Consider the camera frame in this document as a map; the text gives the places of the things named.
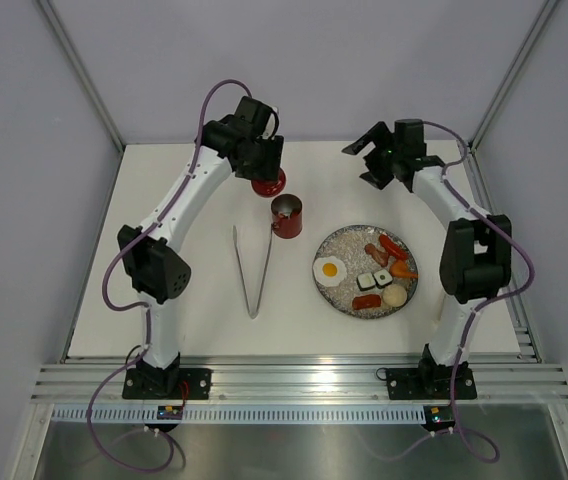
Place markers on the steel serving tongs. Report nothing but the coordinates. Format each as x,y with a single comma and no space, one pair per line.
252,266

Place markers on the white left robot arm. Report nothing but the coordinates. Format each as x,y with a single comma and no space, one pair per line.
151,251

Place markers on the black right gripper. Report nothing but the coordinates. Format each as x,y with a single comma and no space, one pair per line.
381,137

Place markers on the toy steamed bun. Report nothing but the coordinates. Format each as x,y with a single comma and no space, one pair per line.
394,295

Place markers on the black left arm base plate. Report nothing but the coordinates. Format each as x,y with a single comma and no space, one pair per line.
176,384

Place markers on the white slotted cable duct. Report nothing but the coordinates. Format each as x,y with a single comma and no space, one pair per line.
243,414

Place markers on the left aluminium frame post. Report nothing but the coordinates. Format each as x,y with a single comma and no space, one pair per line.
61,35

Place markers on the toy brown meat chunk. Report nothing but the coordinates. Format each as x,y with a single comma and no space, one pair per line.
381,257

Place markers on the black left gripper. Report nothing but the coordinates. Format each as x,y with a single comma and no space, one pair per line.
270,169

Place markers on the toy orange chicken leg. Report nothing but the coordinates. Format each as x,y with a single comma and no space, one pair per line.
400,269

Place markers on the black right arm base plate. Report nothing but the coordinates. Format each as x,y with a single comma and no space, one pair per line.
422,384

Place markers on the aluminium frame post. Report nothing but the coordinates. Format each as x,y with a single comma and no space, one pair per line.
61,35
514,71

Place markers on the toy red sausage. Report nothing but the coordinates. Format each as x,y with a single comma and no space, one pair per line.
392,248

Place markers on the red round lid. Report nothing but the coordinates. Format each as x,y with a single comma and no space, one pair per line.
270,189

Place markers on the sushi roll green centre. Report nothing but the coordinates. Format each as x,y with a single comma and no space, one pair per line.
382,278

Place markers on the speckled ceramic plate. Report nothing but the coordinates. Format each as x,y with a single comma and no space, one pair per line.
348,244

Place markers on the toy fried egg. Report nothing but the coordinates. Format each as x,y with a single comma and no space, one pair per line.
329,271

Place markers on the aluminium front rail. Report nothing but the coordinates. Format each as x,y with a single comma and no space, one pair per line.
276,379

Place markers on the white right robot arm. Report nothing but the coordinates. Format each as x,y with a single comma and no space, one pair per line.
475,263

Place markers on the right aluminium frame post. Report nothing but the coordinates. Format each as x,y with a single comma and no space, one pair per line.
514,71

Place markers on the red cylindrical lunch container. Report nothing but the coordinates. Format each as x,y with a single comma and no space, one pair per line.
286,212

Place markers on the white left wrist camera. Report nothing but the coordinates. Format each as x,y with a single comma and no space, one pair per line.
272,125

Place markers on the toy red meat slab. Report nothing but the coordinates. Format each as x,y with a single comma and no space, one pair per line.
368,301

